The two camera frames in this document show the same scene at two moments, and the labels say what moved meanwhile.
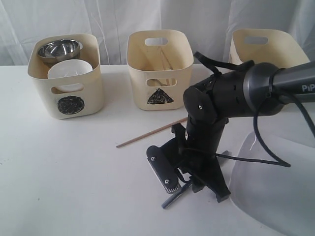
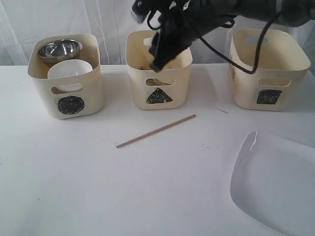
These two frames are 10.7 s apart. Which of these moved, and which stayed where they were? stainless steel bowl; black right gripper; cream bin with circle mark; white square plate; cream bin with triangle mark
Moved: black right gripper
Stayed: cream bin with circle mark; stainless steel bowl; white square plate; cream bin with triangle mark
